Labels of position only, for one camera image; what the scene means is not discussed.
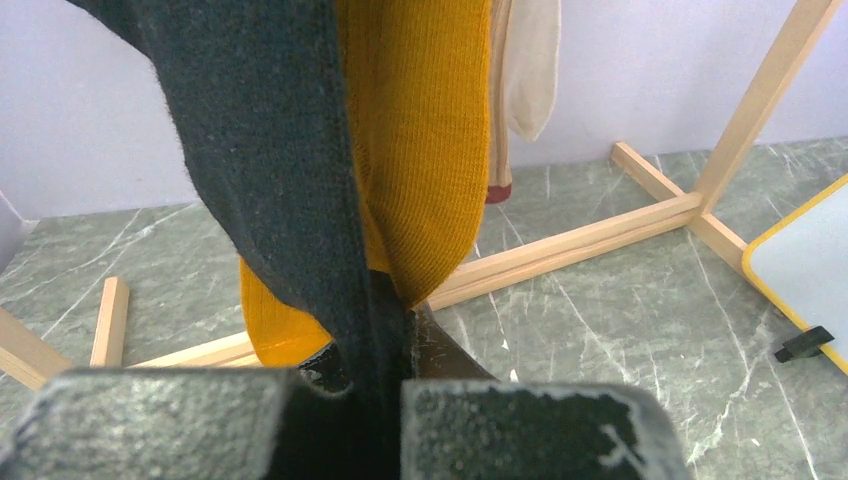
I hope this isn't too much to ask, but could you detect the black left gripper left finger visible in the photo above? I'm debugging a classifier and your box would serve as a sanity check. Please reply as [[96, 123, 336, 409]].
[[1, 368, 293, 479]]

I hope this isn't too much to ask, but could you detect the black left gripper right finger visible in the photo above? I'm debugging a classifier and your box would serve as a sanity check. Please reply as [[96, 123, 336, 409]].
[[400, 380, 691, 479]]

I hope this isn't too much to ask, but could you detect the wooden drying rack frame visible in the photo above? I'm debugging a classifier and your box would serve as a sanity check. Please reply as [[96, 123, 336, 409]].
[[1, 1, 844, 390]]

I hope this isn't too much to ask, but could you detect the beige purple striped sock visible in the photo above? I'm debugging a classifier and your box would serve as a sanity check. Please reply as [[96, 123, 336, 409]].
[[485, 0, 512, 205]]

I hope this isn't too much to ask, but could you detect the mustard yellow striped sock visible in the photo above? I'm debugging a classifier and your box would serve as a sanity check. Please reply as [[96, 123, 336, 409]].
[[239, 0, 495, 369]]

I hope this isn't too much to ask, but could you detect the black sock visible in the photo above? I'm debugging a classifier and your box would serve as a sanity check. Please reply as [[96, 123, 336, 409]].
[[80, 1, 414, 479]]

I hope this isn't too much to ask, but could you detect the yellow framed whiteboard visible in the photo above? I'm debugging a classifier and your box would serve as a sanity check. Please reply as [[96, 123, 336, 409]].
[[741, 176, 847, 372]]

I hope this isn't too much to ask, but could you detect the white sock left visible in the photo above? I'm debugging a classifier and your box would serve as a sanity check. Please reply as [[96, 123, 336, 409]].
[[503, 0, 562, 142]]

